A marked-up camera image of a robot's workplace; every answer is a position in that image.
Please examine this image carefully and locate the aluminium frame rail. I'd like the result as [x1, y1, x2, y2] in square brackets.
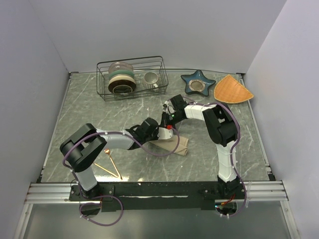
[13, 181, 293, 239]

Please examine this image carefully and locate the striped ceramic mug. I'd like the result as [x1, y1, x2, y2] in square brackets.
[143, 72, 159, 90]

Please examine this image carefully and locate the dark brown bowl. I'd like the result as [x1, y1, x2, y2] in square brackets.
[108, 80, 137, 94]

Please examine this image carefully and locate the gold spoon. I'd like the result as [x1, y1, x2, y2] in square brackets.
[94, 163, 119, 178]

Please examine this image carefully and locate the beige cloth napkin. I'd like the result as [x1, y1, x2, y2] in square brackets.
[150, 135, 189, 156]

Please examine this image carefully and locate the black wire dish rack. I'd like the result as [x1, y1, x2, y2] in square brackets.
[96, 56, 168, 102]

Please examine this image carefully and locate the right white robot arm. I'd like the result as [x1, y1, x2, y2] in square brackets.
[160, 95, 240, 199]

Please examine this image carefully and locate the cream ceramic plate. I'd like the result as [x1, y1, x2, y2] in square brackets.
[109, 75, 135, 87]

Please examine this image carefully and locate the copper fork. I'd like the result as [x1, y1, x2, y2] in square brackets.
[104, 149, 123, 180]

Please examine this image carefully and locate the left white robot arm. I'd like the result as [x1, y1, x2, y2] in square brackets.
[60, 118, 159, 200]

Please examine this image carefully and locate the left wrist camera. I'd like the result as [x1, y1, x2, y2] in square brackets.
[158, 125, 175, 140]

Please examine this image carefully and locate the blue star-shaped dish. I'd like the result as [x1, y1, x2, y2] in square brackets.
[180, 70, 216, 97]

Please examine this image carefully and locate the orange woven fan mat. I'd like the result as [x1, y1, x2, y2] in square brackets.
[214, 75, 254, 104]

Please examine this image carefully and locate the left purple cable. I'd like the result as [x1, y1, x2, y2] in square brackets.
[62, 126, 181, 228]

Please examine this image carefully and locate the green ceramic plate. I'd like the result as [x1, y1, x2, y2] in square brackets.
[109, 70, 134, 80]

